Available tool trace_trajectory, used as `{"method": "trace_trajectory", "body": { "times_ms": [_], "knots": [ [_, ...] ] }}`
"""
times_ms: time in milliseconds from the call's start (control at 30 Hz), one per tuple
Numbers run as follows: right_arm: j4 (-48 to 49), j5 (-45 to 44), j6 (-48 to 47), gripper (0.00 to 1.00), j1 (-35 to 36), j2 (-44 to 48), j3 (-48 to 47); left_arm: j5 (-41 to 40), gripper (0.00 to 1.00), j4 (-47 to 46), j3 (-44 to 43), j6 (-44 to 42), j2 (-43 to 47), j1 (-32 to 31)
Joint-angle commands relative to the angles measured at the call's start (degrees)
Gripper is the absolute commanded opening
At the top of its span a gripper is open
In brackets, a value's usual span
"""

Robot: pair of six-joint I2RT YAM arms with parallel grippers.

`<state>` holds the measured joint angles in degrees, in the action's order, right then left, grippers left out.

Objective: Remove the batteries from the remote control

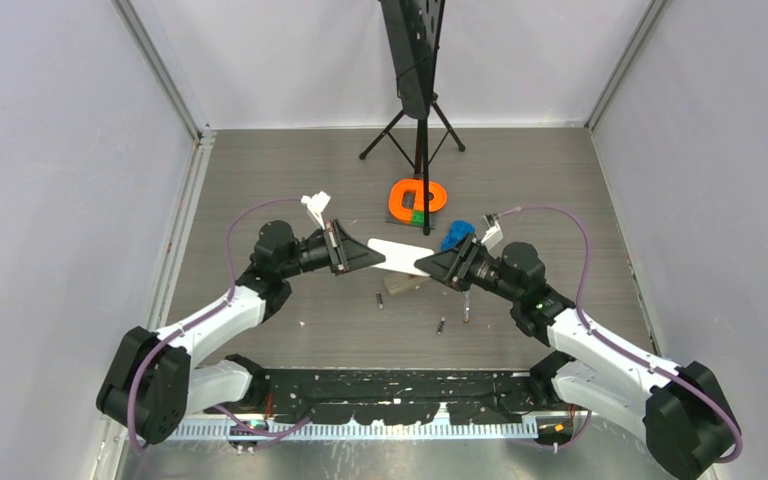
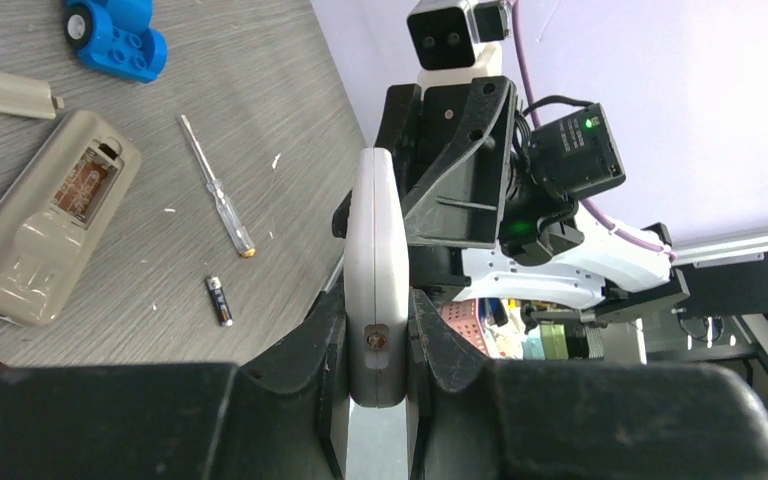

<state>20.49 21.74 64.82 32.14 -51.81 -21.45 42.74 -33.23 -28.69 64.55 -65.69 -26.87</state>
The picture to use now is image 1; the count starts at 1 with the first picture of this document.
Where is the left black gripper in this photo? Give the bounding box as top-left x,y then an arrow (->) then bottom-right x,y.
279,221 -> 385,280

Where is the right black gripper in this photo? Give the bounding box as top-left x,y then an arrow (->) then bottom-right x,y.
415,233 -> 522,305

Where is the clear handle screwdriver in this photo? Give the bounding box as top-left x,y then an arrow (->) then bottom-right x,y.
463,291 -> 471,324

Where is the white air conditioner remote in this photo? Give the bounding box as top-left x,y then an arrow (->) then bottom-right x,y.
366,238 -> 435,277

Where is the beige remote control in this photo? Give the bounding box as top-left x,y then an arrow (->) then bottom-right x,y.
383,272 -> 429,296

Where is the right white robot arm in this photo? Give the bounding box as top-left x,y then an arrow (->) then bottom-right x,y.
414,237 -> 742,479

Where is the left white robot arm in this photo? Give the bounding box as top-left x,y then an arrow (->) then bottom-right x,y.
95,220 -> 386,445

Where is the blue toy car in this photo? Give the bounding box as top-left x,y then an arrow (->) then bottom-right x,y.
440,220 -> 475,251

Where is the orange and green block toy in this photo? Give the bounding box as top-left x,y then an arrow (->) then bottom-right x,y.
387,179 -> 448,227

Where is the black tripod stand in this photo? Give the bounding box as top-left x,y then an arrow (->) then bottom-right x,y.
358,0 -> 466,236

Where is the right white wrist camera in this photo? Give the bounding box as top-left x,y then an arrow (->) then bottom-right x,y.
481,213 -> 503,250

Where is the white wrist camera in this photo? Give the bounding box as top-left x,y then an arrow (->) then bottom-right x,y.
481,213 -> 503,250
300,191 -> 331,229

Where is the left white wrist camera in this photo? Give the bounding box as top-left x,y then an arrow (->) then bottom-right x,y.
300,191 -> 331,229

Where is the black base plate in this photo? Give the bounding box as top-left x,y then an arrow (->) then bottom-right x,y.
234,369 -> 572,426

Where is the slotted cable duct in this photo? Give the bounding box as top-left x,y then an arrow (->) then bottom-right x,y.
168,418 -> 538,441

